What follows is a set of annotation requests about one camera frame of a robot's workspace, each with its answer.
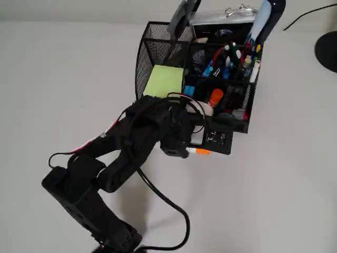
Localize orange capped white marker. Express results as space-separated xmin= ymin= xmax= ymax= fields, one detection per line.
xmin=185 ymin=147 xmax=212 ymax=157

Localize orange capped glue stick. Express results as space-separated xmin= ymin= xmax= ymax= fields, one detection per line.
xmin=207 ymin=89 xmax=224 ymax=108

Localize green sticky note pad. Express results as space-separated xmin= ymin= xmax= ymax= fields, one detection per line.
xmin=143 ymin=65 xmax=184 ymax=99

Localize gray and red small stapler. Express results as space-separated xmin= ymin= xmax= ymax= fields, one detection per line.
xmin=231 ymin=108 xmax=250 ymax=122

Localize black mesh desk organizer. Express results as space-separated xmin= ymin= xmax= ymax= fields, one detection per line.
xmin=134 ymin=21 xmax=264 ymax=135

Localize white pen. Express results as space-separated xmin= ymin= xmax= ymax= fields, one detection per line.
xmin=249 ymin=60 xmax=262 ymax=83

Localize black card with planet print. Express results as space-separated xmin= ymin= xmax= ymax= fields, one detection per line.
xmin=193 ymin=22 xmax=253 ymax=43

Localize clear plastic sleeve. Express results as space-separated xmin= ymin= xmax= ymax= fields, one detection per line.
xmin=189 ymin=12 xmax=256 ymax=26

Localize silver binder clip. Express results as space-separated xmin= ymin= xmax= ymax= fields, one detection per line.
xmin=224 ymin=3 xmax=257 ymax=18

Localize black round lamp base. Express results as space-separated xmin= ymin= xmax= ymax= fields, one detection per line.
xmin=314 ymin=31 xmax=337 ymax=74

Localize red white black servo wires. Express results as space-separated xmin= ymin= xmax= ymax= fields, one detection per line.
xmin=65 ymin=92 xmax=210 ymax=155

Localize black camera board mount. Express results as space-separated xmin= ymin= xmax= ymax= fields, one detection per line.
xmin=202 ymin=128 xmax=234 ymax=155

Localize thick black camera cable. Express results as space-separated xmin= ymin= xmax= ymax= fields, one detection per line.
xmin=48 ymin=115 xmax=191 ymax=250

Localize gray plastic handle tool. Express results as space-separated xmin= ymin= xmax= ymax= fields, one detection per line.
xmin=168 ymin=0 xmax=202 ymax=60

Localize thin black lamp cable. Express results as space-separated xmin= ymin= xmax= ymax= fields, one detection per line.
xmin=283 ymin=3 xmax=337 ymax=31

